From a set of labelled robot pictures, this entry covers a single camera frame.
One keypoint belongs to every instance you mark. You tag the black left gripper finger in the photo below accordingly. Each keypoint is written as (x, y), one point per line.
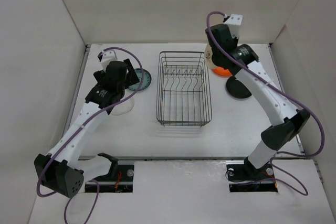
(132, 80)
(99, 75)

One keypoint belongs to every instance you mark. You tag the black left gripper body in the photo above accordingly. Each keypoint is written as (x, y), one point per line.
(124, 84)

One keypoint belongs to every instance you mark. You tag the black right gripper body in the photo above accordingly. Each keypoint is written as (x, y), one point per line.
(215, 59)

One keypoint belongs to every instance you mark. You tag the blue floral ceramic plate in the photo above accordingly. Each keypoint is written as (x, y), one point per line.
(145, 80)

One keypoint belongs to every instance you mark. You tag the orange plastic plate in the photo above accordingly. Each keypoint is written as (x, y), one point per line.
(222, 72)

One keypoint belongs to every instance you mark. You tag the black glossy plate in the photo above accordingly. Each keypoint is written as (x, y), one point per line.
(236, 89)

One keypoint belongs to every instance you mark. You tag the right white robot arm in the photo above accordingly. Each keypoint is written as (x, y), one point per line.
(245, 66)

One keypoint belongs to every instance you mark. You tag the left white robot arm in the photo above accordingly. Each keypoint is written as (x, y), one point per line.
(60, 170)

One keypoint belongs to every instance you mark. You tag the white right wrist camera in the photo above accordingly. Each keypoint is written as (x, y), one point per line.
(234, 22)

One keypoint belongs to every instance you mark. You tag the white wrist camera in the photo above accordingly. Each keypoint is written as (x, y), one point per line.
(234, 22)
(105, 57)

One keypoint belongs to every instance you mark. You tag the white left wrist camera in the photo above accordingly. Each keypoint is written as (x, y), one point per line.
(105, 57)

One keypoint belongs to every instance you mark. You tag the grey wire dish rack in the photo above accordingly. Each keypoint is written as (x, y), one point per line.
(183, 95)

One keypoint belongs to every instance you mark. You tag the aluminium table edge rail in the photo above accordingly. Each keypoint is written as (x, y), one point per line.
(284, 67)

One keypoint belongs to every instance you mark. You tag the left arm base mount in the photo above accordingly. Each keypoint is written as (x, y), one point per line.
(120, 182)

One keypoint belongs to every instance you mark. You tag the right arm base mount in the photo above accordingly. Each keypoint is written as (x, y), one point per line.
(241, 181)

